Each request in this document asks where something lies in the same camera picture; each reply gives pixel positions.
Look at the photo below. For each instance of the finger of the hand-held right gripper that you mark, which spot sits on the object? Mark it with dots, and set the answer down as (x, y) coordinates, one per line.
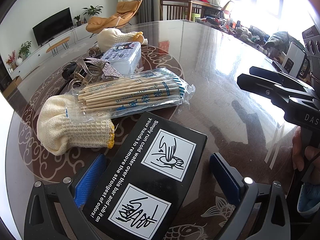
(275, 76)
(262, 87)

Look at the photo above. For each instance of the large green potted plant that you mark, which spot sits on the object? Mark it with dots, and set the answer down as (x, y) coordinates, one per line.
(93, 10)

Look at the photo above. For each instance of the white tube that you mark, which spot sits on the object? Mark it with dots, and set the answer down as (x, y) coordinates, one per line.
(144, 40)

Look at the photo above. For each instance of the red flower arrangement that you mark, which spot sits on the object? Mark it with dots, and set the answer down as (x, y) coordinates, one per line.
(10, 58)

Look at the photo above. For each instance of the wooden side table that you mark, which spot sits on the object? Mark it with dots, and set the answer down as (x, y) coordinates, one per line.
(202, 8)

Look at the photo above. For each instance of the black television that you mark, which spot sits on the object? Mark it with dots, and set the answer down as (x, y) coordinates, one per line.
(52, 26)

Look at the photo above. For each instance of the cream knit glove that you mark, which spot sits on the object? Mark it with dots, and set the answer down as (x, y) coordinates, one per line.
(110, 36)
(62, 125)

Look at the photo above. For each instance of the orange lounge chair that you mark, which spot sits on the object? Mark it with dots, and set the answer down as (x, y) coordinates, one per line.
(107, 21)

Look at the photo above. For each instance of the small green potted plant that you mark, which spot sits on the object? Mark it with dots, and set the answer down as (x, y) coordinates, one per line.
(77, 19)

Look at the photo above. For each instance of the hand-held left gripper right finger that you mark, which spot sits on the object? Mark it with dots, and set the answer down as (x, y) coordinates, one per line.
(225, 177)

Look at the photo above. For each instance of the white round vase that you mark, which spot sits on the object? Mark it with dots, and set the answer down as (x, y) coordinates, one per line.
(19, 61)

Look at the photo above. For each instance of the white carton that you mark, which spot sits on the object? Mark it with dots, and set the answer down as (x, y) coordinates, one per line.
(295, 58)

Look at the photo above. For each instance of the blue cloth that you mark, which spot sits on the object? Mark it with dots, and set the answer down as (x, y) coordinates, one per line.
(308, 200)

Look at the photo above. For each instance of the cardboard box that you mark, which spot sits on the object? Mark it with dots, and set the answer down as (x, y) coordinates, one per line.
(12, 86)

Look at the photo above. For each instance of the black printed box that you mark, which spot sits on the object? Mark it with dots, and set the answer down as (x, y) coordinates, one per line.
(150, 160)

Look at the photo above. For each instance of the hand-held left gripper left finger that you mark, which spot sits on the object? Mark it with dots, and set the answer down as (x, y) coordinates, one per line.
(91, 180)

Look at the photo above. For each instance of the rhinestone bow hair clip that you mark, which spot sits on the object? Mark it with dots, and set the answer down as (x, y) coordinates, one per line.
(107, 67)

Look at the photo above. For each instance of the person's right hand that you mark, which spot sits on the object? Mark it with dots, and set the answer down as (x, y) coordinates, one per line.
(301, 152)

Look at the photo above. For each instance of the grey curtain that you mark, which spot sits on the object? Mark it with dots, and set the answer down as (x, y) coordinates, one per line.
(147, 0)

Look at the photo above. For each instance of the wooden chair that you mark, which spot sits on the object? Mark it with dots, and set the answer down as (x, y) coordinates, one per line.
(173, 8)

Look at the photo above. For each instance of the cartoon print plastic box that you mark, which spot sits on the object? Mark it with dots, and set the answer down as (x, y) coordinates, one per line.
(120, 55)

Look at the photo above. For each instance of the pile of cluttered things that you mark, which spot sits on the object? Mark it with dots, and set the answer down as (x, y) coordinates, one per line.
(250, 33)

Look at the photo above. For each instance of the white television cabinet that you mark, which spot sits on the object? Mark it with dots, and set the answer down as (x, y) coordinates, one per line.
(37, 52)

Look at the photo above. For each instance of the bushy green potted plant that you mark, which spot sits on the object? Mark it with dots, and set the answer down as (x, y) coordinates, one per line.
(25, 48)

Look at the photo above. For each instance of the orange stool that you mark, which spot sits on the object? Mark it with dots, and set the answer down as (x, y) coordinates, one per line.
(58, 43)

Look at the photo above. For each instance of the black hair clip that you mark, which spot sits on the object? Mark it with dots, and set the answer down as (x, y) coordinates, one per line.
(67, 71)

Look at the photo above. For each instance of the cotton swab pack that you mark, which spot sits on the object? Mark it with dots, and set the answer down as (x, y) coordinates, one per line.
(130, 92)

